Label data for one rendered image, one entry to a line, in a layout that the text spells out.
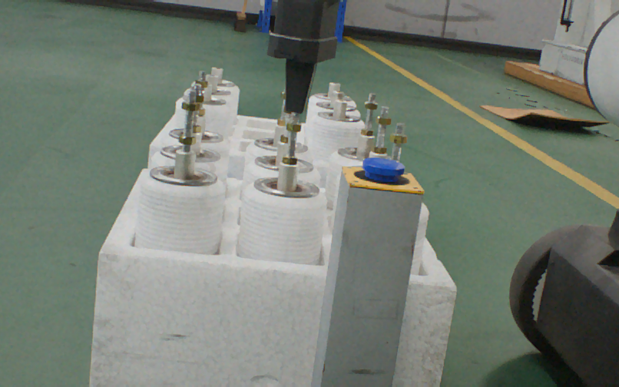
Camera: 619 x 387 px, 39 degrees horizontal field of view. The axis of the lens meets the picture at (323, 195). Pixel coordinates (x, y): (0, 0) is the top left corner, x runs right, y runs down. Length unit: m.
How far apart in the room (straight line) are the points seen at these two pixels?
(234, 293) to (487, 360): 0.45
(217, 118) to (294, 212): 0.58
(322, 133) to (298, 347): 0.61
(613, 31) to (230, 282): 0.48
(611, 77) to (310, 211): 0.35
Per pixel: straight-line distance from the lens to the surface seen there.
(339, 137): 1.51
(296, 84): 0.97
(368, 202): 0.80
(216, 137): 1.23
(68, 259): 1.46
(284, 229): 0.97
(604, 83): 0.96
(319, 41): 0.93
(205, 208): 0.97
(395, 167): 0.82
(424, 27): 7.51
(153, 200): 0.97
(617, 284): 1.09
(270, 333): 0.98
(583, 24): 5.55
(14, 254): 1.48
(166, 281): 0.96
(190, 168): 0.99
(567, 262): 1.18
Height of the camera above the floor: 0.50
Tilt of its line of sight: 14 degrees down
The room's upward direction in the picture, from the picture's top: 8 degrees clockwise
